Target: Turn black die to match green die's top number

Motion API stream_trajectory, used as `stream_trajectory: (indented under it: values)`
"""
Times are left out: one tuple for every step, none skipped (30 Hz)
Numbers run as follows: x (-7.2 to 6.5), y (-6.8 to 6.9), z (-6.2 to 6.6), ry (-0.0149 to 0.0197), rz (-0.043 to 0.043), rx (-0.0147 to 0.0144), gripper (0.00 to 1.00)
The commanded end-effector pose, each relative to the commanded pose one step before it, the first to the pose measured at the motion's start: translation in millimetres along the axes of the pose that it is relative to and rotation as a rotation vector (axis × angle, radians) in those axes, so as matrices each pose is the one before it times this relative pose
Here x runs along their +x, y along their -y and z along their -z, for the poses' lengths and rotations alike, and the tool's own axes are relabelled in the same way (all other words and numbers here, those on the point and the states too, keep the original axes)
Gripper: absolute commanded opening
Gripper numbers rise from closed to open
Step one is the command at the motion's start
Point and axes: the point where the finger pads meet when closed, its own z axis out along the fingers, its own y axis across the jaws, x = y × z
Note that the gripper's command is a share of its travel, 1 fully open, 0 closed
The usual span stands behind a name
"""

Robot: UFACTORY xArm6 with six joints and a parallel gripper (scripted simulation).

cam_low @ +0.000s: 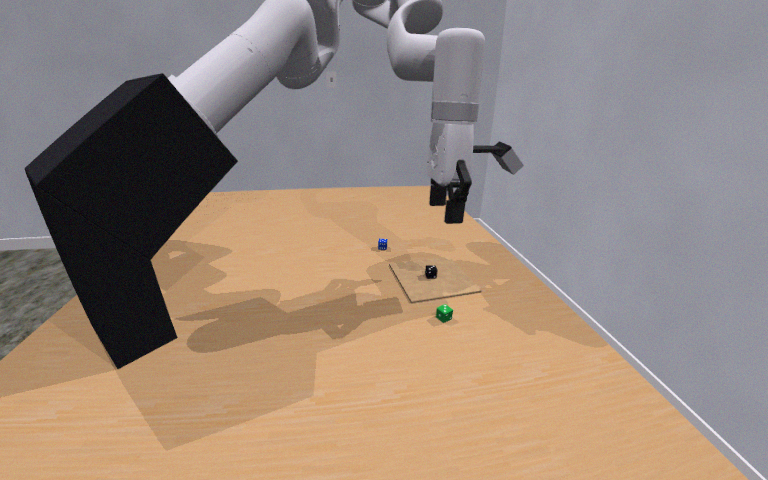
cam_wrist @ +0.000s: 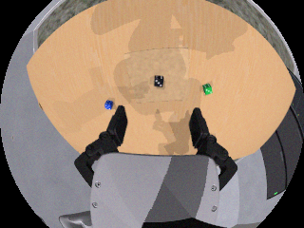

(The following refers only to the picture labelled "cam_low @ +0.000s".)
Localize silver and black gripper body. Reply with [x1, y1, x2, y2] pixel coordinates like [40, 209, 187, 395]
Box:
[427, 119, 477, 186]

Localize green die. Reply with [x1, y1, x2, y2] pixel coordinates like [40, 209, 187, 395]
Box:
[436, 304, 453, 323]

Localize tan textured square mat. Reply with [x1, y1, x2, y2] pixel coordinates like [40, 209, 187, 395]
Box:
[389, 257, 482, 303]

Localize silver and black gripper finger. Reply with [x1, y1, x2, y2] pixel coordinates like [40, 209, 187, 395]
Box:
[429, 178, 447, 206]
[444, 160, 472, 224]

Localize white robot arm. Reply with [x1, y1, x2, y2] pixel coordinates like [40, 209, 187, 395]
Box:
[168, 0, 524, 175]

